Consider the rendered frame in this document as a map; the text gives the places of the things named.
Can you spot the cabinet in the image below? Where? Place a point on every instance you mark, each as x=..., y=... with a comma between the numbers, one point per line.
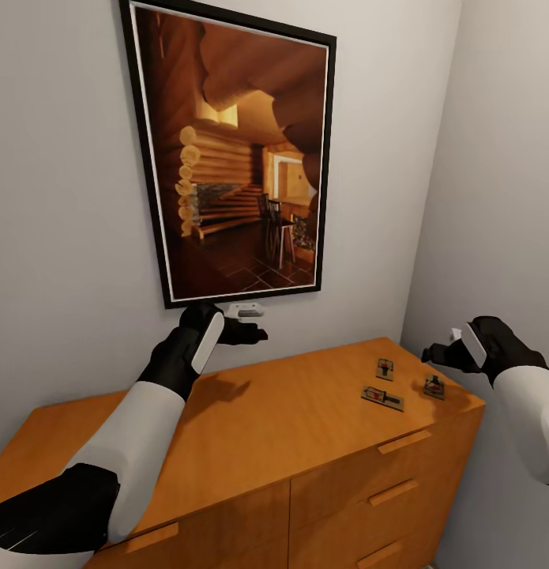
x=281, y=465

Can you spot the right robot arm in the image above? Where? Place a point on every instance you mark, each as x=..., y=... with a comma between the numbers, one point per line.
x=519, y=377

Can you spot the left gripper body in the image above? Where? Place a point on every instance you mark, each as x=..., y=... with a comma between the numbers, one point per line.
x=243, y=333

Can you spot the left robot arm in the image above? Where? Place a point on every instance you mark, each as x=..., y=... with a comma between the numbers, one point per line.
x=105, y=489

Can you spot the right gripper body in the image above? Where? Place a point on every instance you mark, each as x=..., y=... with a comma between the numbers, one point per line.
x=447, y=355

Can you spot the mousetrap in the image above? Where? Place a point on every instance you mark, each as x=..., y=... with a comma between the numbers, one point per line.
x=383, y=398
x=435, y=386
x=385, y=369

